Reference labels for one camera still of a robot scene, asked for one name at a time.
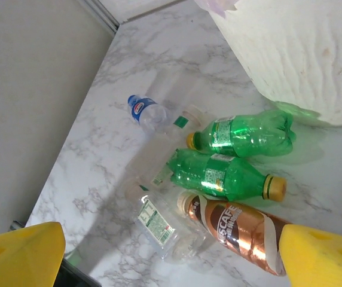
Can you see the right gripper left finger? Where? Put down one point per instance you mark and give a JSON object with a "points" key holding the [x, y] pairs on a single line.
{"points": [[15, 260]]}

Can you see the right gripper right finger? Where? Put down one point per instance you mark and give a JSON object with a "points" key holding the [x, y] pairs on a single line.
{"points": [[323, 263]]}

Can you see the green Sprite bottle yellow cap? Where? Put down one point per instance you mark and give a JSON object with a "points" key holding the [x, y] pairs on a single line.
{"points": [[248, 134], [219, 176]]}

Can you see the clear bottle red-blue oval logo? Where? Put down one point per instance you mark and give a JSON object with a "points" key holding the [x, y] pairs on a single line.
{"points": [[145, 112]]}

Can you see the clear bottle white cap green band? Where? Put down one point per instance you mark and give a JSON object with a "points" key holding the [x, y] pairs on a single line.
{"points": [[193, 113]]}

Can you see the cream plastic waste bin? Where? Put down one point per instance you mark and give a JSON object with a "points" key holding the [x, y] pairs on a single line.
{"points": [[293, 59]]}

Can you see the pink plastic bin liner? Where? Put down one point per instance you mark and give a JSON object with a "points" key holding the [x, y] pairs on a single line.
{"points": [[216, 4]]}

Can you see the bronze Nescafe coffee bottle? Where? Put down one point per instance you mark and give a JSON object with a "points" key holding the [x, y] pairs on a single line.
{"points": [[236, 230]]}

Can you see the clear bottle green-white label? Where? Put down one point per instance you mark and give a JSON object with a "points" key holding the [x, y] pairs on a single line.
{"points": [[159, 227]]}

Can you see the aluminium frame post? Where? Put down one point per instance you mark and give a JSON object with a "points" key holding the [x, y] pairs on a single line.
{"points": [[99, 15]]}

